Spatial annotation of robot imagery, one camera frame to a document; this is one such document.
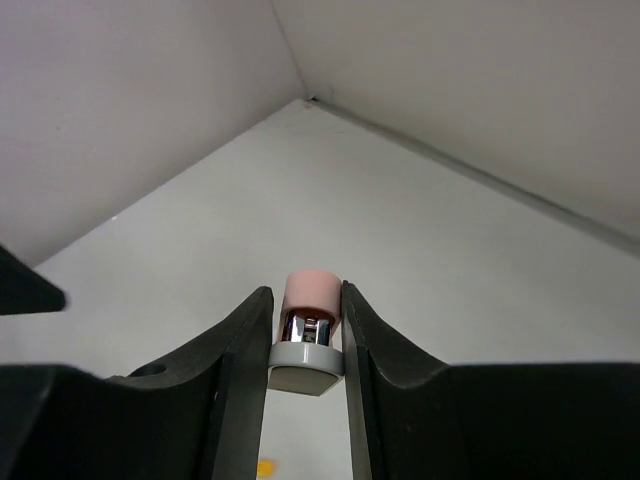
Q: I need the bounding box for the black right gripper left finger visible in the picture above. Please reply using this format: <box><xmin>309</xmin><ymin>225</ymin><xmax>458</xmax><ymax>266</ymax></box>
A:
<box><xmin>1</xmin><ymin>287</ymin><xmax>273</xmax><ymax>479</ymax></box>

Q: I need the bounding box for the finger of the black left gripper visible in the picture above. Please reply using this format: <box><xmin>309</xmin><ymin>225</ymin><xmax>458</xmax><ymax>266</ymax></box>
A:
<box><xmin>0</xmin><ymin>247</ymin><xmax>66</xmax><ymax>315</ymax></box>

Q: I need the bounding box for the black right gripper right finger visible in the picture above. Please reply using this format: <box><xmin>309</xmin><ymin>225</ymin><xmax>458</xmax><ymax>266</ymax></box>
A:
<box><xmin>341</xmin><ymin>282</ymin><xmax>639</xmax><ymax>479</ymax></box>

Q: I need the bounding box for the yellow black utility knife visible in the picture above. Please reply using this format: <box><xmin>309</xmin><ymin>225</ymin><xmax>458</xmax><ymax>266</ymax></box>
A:
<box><xmin>256</xmin><ymin>459</ymin><xmax>277</xmax><ymax>479</ymax></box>

